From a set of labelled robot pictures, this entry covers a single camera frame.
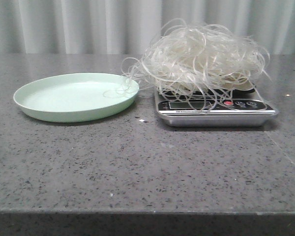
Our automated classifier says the white translucent vermicelli bundle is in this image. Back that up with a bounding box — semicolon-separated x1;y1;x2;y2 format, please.
104;18;270;114

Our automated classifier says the light green round plate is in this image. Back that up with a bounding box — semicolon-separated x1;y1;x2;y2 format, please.
13;73;139;123

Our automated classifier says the silver black kitchen scale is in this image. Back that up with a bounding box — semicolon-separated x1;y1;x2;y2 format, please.
154;88;278;127

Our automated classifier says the white pleated curtain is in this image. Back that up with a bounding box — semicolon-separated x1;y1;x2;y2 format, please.
0;0;295;54

